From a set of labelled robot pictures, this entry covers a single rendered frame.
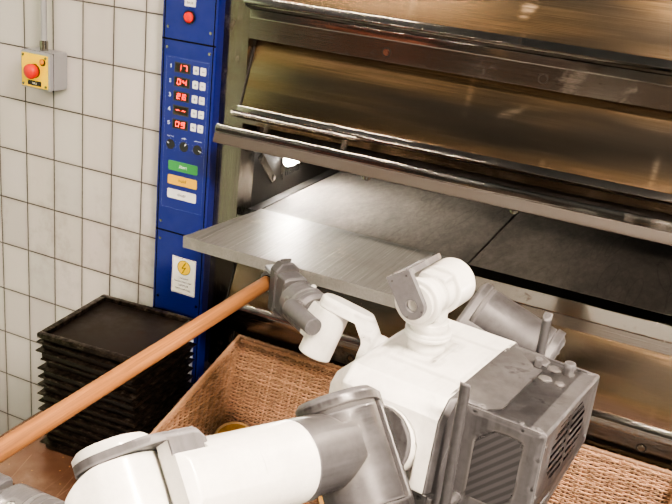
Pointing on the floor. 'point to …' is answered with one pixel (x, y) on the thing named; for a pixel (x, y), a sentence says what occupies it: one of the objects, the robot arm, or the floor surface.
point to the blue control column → (198, 31)
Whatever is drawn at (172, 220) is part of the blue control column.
